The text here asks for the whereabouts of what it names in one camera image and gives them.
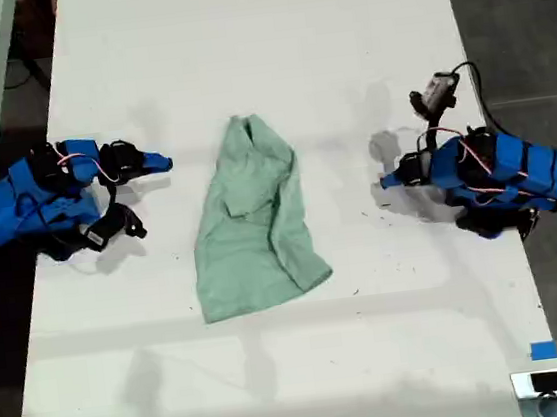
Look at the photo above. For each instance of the small blue tape square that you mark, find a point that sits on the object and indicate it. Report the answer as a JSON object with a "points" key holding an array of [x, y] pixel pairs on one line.
{"points": [[543, 350]]}

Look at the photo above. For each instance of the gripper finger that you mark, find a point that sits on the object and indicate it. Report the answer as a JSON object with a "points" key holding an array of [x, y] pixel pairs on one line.
{"points": [[401, 183], [152, 158], [150, 167], [400, 169]]}

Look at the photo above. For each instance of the grey and black camera box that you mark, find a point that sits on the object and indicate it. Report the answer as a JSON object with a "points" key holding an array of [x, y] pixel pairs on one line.
{"points": [[438, 89]]}

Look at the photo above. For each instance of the short black camera stalk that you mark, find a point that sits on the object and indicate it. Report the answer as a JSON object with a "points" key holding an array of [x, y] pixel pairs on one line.
{"points": [[112, 194], [432, 133]]}

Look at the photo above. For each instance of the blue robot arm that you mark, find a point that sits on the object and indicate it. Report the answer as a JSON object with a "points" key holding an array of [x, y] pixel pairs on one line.
{"points": [[521, 171], [2, 215]]}

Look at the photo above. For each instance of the pale green T-shirt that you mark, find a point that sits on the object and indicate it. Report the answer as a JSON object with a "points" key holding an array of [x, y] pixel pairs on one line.
{"points": [[253, 251]]}

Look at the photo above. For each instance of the metal bracket with black box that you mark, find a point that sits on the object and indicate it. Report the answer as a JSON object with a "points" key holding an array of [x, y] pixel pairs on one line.
{"points": [[550, 381]]}

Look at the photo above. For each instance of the black camera box white label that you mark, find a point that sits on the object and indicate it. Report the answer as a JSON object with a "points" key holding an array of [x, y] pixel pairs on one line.
{"points": [[105, 230]]}

